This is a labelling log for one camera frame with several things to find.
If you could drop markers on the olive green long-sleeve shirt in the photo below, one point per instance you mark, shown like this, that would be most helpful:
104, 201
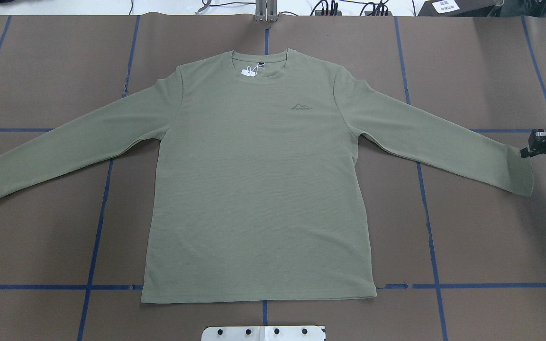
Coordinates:
256, 194

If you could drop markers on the white metal base plate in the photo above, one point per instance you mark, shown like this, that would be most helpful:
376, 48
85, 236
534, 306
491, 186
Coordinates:
265, 333

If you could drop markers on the aluminium frame post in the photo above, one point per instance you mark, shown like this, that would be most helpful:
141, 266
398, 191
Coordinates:
266, 10

